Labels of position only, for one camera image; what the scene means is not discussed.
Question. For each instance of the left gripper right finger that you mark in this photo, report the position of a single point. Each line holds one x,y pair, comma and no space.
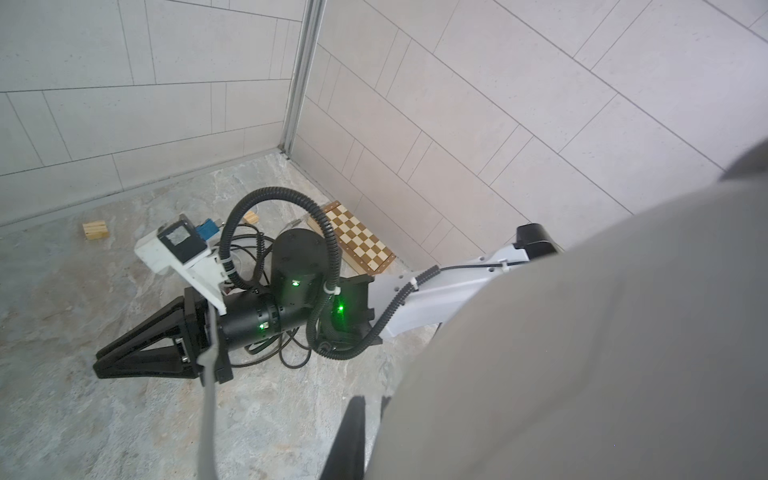
385,401

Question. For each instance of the wooden block back centre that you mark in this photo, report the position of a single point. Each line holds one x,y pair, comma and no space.
95,230

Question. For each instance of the wooden block back right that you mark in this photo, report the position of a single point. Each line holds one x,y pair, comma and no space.
250,218

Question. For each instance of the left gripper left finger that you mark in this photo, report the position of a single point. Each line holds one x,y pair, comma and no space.
346,459

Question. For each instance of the black and white headphones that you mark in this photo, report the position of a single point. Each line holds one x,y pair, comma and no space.
257,327

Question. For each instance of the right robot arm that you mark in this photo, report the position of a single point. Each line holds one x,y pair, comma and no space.
282,265

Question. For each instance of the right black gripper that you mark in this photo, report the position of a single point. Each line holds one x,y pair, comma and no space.
150,349

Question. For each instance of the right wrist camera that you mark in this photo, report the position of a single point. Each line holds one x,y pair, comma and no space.
179,246

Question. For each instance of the wooden chessboard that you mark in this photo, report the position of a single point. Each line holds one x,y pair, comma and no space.
361,249

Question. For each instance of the wooden block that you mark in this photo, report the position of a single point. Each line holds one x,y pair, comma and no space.
250,218
95,230

